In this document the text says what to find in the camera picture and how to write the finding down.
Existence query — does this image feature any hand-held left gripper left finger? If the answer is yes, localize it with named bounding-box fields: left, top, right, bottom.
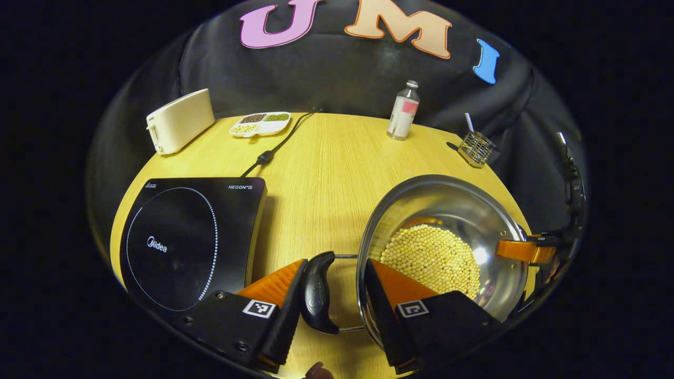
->
left=176, top=258, right=310, bottom=374

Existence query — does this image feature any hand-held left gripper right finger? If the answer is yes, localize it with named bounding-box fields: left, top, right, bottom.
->
left=364, top=258, right=501, bottom=375

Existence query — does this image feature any stainless steel pot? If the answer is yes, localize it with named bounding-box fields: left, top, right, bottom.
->
left=300, top=175, right=530, bottom=351

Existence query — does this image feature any black induction cooktop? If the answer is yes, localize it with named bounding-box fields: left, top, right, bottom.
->
left=120, top=177, right=268, bottom=312

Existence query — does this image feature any pile of yellow soybeans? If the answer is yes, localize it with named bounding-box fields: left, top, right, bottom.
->
left=380, top=224, right=481, bottom=301

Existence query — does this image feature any small clear glass cup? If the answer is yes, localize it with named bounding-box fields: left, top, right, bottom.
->
left=457, top=131, right=497, bottom=169

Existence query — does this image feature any clear bottle with pink label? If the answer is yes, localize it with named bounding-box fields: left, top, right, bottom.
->
left=386, top=80, right=421, bottom=142

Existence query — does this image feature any white divided bean dish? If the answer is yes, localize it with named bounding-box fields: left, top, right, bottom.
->
left=230, top=112, right=292, bottom=138

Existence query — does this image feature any white toaster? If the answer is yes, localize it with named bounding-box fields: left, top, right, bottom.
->
left=146, top=88, right=215, bottom=155

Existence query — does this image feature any black power cable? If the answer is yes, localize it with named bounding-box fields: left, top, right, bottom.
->
left=241, top=108, right=324, bottom=178

